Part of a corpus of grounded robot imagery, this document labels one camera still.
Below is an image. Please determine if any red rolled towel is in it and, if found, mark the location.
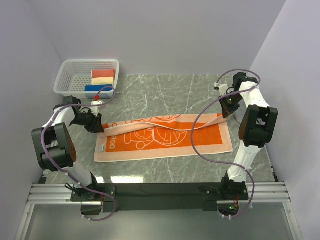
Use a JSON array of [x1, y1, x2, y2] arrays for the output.
[[91, 69, 116, 79]]

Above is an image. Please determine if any orange cartoon towel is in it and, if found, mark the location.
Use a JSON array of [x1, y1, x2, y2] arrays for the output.
[[94, 113, 233, 163]]

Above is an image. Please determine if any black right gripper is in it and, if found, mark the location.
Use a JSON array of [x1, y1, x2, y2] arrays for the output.
[[218, 91, 243, 119]]

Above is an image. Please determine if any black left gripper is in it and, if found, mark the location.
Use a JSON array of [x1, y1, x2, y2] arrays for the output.
[[71, 108, 105, 134]]

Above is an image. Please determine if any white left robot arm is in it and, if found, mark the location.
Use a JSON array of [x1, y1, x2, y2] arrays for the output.
[[31, 96, 104, 201]]

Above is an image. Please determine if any cream rolled towel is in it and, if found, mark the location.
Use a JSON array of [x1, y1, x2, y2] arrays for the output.
[[91, 76, 114, 85]]

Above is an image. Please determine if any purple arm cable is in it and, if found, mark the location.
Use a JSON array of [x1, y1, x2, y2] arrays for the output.
[[41, 85, 118, 222], [191, 69, 262, 220]]

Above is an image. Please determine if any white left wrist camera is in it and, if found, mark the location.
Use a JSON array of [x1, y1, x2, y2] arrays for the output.
[[90, 95, 104, 117]]

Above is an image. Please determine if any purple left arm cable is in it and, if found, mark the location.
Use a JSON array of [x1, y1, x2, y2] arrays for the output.
[[41, 85, 118, 222]]

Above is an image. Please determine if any white plastic basket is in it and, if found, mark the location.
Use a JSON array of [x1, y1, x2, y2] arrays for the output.
[[53, 59, 120, 99]]

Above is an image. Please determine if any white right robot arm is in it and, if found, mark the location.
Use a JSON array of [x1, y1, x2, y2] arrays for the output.
[[219, 71, 278, 200]]

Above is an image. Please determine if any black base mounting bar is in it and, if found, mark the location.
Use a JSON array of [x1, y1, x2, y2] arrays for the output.
[[64, 182, 250, 216]]

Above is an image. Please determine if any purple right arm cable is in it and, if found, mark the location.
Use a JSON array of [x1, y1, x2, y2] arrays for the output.
[[191, 69, 262, 220]]

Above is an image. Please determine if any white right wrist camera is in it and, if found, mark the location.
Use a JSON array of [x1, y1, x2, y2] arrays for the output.
[[214, 83, 229, 96]]

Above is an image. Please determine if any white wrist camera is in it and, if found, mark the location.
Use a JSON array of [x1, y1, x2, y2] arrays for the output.
[[90, 95, 104, 117], [214, 83, 229, 96]]

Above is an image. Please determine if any blue rolled towel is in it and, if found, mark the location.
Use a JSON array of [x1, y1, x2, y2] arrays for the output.
[[84, 84, 113, 92]]

